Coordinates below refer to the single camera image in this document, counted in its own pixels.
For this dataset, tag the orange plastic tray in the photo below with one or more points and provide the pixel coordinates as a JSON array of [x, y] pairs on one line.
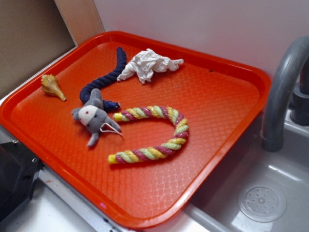
[[219, 98]]

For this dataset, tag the crumpled white paper tissue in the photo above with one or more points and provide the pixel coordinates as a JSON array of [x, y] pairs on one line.
[[145, 63]]

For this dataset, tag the grey plush mouse toy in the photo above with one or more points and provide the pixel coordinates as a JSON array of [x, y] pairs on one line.
[[93, 116]]

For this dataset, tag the tan spiral seashell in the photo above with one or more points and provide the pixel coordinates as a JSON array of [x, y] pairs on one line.
[[51, 87]]

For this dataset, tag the grey plastic faucet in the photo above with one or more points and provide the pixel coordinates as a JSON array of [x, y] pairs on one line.
[[280, 95]]

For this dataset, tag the grey toy sink basin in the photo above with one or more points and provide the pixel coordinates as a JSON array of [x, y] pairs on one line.
[[252, 190]]

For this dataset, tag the black device at left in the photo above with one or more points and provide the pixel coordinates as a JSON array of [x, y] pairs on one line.
[[19, 168]]

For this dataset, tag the brown cardboard panel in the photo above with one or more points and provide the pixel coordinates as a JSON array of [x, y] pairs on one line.
[[34, 33]]

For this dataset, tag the multicolour twisted rope toy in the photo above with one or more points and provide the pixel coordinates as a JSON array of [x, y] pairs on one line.
[[162, 151]]

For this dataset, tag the grey faucet handle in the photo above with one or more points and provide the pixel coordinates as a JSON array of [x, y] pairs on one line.
[[300, 98]]

